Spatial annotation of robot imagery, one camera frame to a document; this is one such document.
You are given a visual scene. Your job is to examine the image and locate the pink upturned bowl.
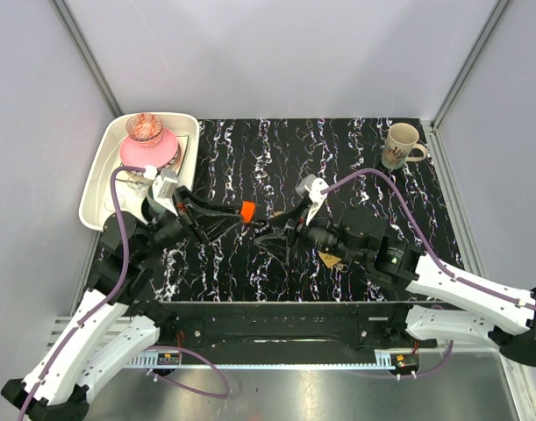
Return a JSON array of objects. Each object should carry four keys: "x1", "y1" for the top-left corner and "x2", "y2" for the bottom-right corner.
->
[{"x1": 119, "y1": 129, "x2": 179, "y2": 168}]

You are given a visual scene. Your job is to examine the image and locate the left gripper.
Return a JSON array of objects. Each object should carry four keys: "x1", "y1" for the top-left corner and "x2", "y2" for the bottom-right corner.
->
[{"x1": 135, "y1": 185, "x2": 245, "y2": 261}]

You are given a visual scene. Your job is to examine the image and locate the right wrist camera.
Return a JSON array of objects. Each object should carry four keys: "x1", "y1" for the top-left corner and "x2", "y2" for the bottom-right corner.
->
[{"x1": 296, "y1": 175, "x2": 329, "y2": 225}]

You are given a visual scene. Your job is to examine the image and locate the red patterned small bowl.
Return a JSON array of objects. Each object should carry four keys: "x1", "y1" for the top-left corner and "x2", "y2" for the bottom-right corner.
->
[{"x1": 125, "y1": 113, "x2": 163, "y2": 145}]

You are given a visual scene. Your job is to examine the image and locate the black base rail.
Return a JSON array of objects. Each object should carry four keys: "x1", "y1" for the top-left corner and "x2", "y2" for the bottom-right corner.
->
[{"x1": 135, "y1": 301, "x2": 440, "y2": 365}]

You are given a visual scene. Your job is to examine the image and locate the large brass padlock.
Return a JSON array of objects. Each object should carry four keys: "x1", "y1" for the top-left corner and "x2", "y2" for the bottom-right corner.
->
[{"x1": 318, "y1": 252, "x2": 348, "y2": 273}]

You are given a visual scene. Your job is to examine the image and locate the white plastic tray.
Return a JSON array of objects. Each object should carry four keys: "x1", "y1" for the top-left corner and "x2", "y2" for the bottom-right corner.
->
[{"x1": 78, "y1": 112, "x2": 200, "y2": 232}]

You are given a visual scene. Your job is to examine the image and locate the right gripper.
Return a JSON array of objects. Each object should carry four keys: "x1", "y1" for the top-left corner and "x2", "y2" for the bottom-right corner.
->
[{"x1": 254, "y1": 198, "x2": 365, "y2": 265}]

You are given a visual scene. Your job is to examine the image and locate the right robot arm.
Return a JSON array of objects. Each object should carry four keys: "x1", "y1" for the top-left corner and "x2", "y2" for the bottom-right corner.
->
[{"x1": 254, "y1": 201, "x2": 536, "y2": 367}]

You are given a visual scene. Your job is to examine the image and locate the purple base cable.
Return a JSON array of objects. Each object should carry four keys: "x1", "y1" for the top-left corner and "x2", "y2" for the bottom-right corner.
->
[{"x1": 147, "y1": 338, "x2": 232, "y2": 400}]

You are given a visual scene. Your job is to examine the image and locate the patterned plate stack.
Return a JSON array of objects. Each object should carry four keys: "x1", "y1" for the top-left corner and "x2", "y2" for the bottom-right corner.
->
[{"x1": 131, "y1": 136, "x2": 188, "y2": 176}]

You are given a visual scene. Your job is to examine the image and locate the orange black padlock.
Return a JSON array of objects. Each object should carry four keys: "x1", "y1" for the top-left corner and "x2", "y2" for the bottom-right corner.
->
[{"x1": 239, "y1": 201, "x2": 256, "y2": 224}]

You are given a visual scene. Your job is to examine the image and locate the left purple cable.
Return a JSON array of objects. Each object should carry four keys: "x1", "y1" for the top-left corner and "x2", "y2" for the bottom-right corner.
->
[{"x1": 17, "y1": 165, "x2": 157, "y2": 421}]

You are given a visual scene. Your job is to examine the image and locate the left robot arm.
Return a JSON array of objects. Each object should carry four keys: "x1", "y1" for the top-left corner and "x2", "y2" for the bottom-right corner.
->
[{"x1": 1, "y1": 187, "x2": 255, "y2": 420}]

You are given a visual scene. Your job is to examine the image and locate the cream seashell mug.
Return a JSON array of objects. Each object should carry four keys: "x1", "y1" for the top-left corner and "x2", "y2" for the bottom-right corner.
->
[{"x1": 381, "y1": 123, "x2": 428, "y2": 170}]

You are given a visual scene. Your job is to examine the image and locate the clear drinking glass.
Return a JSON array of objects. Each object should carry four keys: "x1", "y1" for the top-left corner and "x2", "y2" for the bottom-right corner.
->
[{"x1": 126, "y1": 175, "x2": 152, "y2": 198}]

